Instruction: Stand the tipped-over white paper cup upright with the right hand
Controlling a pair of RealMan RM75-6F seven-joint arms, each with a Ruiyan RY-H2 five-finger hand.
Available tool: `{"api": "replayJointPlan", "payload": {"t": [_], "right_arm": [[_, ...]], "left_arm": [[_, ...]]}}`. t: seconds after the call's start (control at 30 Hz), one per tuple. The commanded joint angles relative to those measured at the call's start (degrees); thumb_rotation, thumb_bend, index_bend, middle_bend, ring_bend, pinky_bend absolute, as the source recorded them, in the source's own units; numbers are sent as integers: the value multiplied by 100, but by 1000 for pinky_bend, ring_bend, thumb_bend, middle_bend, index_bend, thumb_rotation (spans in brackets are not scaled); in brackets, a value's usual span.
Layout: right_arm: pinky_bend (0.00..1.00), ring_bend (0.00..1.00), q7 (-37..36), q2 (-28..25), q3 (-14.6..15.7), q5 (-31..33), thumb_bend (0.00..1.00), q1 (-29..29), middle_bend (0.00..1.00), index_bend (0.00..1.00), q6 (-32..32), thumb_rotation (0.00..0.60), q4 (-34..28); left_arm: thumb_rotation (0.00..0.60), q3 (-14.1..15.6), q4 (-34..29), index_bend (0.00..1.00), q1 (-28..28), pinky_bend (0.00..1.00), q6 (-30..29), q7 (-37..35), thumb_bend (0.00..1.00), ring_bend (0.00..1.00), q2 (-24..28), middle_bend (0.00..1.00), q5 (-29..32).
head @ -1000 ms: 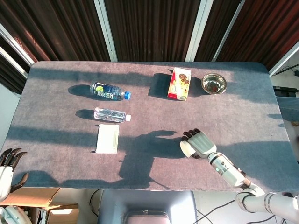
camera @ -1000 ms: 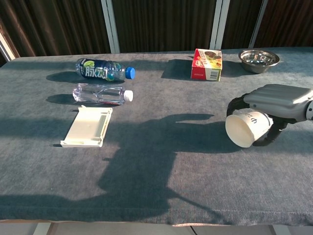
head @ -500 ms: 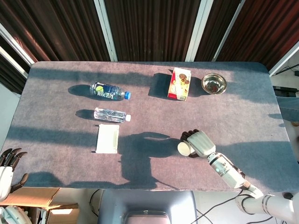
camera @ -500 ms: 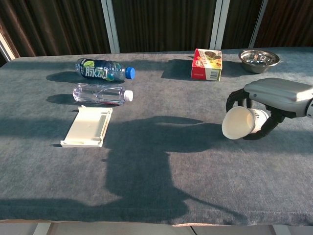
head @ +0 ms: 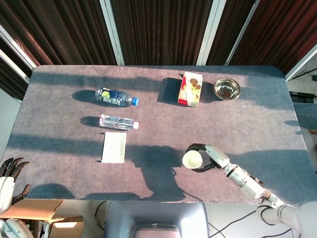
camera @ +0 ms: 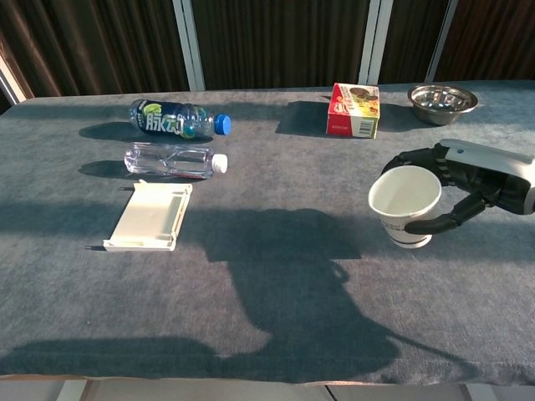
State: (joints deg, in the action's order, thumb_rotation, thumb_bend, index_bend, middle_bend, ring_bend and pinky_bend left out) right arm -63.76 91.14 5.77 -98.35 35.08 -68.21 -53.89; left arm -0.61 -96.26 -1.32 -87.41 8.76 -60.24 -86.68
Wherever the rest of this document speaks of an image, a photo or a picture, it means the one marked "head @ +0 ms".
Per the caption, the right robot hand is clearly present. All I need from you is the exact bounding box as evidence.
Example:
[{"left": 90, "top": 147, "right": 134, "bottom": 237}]
[{"left": 186, "top": 143, "right": 230, "bottom": 173}]

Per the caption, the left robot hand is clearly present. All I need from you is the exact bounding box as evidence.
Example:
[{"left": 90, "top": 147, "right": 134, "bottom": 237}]
[{"left": 0, "top": 157, "right": 32, "bottom": 215}]

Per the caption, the white paper cup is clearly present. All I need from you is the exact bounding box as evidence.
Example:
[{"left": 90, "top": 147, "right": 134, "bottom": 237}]
[{"left": 182, "top": 150, "right": 204, "bottom": 169}]

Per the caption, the grey blue table cloth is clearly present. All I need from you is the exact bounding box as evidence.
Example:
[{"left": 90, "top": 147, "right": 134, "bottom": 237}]
[{"left": 0, "top": 64, "right": 310, "bottom": 205}]

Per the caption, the brown cardboard box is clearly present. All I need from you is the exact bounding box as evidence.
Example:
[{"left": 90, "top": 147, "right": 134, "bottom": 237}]
[{"left": 4, "top": 198, "right": 85, "bottom": 238}]

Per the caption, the stainless steel bowl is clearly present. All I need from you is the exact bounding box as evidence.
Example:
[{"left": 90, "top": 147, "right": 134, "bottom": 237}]
[{"left": 213, "top": 78, "right": 241, "bottom": 101}]

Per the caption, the red and white carton box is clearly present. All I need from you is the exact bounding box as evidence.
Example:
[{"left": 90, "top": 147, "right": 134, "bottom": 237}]
[{"left": 177, "top": 71, "right": 204, "bottom": 108}]

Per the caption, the grey robot chest housing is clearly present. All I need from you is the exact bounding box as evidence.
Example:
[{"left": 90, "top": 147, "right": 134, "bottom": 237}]
[{"left": 104, "top": 200, "right": 209, "bottom": 238}]

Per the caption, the blue fabric seat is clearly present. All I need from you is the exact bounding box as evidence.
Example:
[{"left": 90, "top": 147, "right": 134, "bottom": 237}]
[{"left": 293, "top": 103, "right": 317, "bottom": 131}]

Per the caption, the black equipment box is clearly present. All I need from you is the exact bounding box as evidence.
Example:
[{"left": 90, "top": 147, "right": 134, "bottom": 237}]
[{"left": 289, "top": 90, "right": 317, "bottom": 104}]

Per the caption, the white plastic tray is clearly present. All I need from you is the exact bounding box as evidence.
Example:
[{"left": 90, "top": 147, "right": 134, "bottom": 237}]
[{"left": 100, "top": 131, "right": 127, "bottom": 164}]

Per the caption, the clear white cap water bottle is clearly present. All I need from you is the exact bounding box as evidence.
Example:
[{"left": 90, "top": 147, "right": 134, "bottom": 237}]
[{"left": 99, "top": 114, "right": 139, "bottom": 130}]

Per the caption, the dark label blue cap bottle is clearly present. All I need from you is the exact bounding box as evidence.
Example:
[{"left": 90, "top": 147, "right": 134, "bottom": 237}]
[{"left": 95, "top": 86, "right": 140, "bottom": 108}]

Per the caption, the black floor cable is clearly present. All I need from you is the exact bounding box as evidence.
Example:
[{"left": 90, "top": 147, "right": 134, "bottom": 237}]
[{"left": 207, "top": 209, "right": 300, "bottom": 238}]

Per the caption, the white metal frame post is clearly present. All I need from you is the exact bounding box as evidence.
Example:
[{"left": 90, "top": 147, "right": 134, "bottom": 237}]
[
  {"left": 99, "top": 0, "right": 124, "bottom": 66},
  {"left": 284, "top": 42, "right": 317, "bottom": 82},
  {"left": 224, "top": 0, "right": 261, "bottom": 66},
  {"left": 197, "top": 0, "right": 220, "bottom": 66},
  {"left": 0, "top": 24, "right": 38, "bottom": 70},
  {"left": 0, "top": 49, "right": 28, "bottom": 85}
]

